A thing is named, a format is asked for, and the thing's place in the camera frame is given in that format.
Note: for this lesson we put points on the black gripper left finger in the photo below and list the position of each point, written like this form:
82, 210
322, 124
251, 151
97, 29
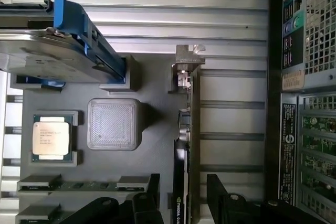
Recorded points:
147, 203

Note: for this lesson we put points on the black Nvidia graphics card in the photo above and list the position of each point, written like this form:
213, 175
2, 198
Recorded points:
183, 140

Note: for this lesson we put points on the silver CPU chip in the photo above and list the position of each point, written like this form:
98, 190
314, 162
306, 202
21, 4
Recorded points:
51, 134

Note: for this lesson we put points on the green RAM stick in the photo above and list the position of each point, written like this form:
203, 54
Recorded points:
84, 185

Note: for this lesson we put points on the hard disk in blue caddy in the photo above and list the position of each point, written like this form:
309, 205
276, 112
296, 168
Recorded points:
50, 48

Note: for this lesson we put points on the grey 3D-printed parts rack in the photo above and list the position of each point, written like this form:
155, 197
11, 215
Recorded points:
115, 140

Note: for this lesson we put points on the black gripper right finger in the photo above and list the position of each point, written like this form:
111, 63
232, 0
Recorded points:
223, 205

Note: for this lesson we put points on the black open PC case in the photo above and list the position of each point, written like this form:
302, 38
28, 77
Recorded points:
302, 98

